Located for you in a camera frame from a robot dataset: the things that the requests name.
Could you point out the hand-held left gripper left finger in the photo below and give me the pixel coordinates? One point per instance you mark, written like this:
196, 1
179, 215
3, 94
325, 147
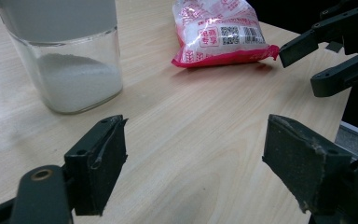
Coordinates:
101, 174

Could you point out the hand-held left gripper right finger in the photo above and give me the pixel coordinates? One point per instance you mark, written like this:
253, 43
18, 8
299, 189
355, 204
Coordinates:
304, 165

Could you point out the clear glass jar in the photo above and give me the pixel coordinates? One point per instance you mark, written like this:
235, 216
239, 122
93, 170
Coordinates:
74, 84

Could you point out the pink and white powder bag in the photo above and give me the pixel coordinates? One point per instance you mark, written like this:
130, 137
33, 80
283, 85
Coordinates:
217, 40

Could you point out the grey tape piece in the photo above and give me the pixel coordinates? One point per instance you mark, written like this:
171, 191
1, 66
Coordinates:
334, 47

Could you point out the grey jar lid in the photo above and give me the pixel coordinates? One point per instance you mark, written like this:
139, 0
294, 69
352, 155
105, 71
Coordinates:
59, 18

